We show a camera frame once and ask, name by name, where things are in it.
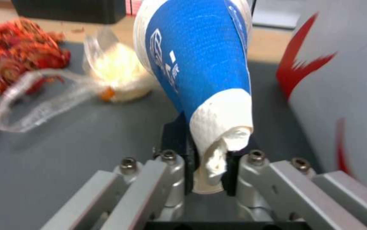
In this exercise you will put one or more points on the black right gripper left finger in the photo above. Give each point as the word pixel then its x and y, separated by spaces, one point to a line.
pixel 145 191

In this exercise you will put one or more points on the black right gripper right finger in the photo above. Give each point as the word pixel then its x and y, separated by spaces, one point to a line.
pixel 285 191

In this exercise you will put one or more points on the crushed blue white paper cup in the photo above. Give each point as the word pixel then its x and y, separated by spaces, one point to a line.
pixel 199 60

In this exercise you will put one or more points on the clear bag of white food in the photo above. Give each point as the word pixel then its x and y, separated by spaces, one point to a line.
pixel 119 69

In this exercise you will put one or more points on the white delivery bag red print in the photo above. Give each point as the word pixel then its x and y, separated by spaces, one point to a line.
pixel 346 72

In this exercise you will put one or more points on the black box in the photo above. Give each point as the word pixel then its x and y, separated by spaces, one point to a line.
pixel 74 9

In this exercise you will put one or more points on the dark grey table mat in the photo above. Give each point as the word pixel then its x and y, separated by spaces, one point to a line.
pixel 74 155

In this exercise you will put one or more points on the clear crumpled plastic film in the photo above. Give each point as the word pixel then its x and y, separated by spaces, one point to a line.
pixel 42 100

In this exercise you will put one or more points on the grey flat tray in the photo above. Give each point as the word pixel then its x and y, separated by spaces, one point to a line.
pixel 276 19

